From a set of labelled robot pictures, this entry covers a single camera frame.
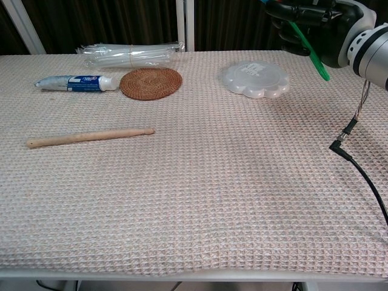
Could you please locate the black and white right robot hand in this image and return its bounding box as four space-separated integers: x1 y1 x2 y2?
265 0 376 69

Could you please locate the red hand clapper green handle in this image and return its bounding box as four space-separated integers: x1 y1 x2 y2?
259 0 331 82

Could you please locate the white flower-shaped plastic lid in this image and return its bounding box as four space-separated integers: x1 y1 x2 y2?
222 60 290 99

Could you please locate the round brown woven coaster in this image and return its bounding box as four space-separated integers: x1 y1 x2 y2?
119 67 183 101

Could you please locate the beige waffle weave tablecloth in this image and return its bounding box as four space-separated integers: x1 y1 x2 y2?
0 50 388 278

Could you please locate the clear pack of straws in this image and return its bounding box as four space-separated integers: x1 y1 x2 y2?
75 41 186 69

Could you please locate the dark curtain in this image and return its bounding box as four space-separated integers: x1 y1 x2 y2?
0 0 388 56

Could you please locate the blue and white toothpaste tube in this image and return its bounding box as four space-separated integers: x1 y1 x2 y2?
34 75 118 93

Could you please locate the light wooden stick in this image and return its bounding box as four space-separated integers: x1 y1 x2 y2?
26 127 156 150

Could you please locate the black cable with wire braid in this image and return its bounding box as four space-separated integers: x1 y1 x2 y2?
329 79 388 227

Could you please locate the white frame post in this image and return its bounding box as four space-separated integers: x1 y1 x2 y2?
0 0 47 56
175 0 196 52

